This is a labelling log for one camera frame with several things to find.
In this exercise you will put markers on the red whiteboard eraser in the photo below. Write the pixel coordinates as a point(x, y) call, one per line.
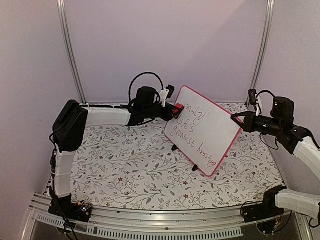
point(178, 108)

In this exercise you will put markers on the black whiteboard stand foot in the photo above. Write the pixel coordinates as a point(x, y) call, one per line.
point(174, 148)

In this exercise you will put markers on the front aluminium rail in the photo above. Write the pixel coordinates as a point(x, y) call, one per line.
point(106, 223)

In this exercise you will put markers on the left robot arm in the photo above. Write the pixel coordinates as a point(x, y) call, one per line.
point(69, 127)

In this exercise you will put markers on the aluminium frame post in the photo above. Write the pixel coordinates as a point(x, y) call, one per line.
point(267, 24)
point(61, 6)

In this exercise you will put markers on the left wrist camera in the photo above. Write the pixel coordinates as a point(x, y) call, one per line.
point(165, 94)

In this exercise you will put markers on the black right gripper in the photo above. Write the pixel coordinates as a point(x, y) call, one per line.
point(248, 126)

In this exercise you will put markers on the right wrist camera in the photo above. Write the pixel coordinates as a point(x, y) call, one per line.
point(255, 101)

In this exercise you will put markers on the pink framed whiteboard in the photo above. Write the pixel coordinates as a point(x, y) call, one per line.
point(204, 131)

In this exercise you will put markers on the right aluminium frame post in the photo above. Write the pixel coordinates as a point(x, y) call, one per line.
point(267, 24)

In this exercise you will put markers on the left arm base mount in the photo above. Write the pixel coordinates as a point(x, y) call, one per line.
point(71, 210)

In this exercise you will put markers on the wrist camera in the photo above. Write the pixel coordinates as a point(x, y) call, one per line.
point(165, 94)
point(255, 101)

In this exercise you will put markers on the left aluminium frame post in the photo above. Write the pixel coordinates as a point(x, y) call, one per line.
point(61, 6)

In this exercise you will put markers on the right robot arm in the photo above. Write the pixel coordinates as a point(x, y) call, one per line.
point(299, 142)

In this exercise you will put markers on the floral patterned table mat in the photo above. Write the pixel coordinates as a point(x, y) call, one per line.
point(136, 168)

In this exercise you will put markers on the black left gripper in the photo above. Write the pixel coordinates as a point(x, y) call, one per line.
point(169, 112)

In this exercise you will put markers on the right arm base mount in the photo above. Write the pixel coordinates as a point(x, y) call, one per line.
point(259, 211)

